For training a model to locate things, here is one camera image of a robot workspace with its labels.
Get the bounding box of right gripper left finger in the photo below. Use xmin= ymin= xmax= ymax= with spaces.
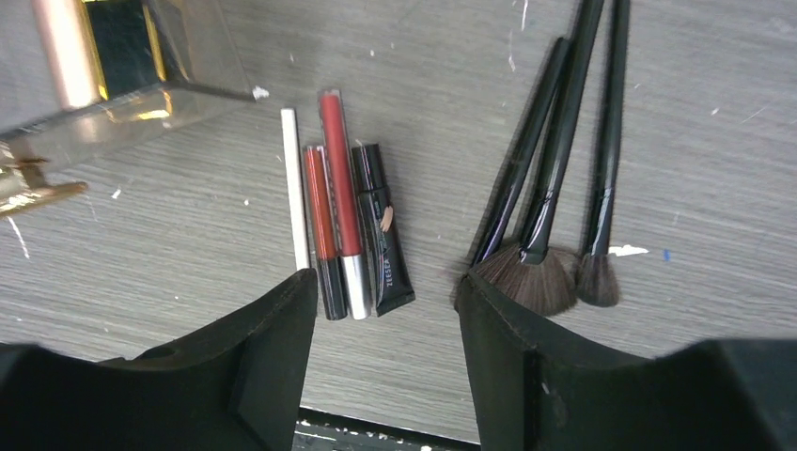
xmin=1 ymin=269 xmax=318 ymax=450

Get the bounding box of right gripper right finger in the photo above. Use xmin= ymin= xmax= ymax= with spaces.
xmin=457 ymin=272 xmax=796 ymax=450

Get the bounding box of black mascara tube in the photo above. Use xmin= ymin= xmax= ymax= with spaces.
xmin=351 ymin=143 xmax=415 ymax=317

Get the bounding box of white makeup pencil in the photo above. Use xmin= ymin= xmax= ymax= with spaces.
xmin=280 ymin=108 xmax=310 ymax=270

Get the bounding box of clear drawer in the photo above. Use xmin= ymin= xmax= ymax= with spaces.
xmin=1 ymin=1 xmax=255 ymax=217

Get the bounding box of beige concealer tube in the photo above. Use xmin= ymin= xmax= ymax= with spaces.
xmin=31 ymin=0 xmax=108 ymax=110

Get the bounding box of gold lipstick tube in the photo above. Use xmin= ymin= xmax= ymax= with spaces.
xmin=85 ymin=0 xmax=166 ymax=98

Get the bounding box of short red lip gloss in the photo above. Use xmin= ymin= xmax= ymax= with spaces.
xmin=303 ymin=146 xmax=348 ymax=320

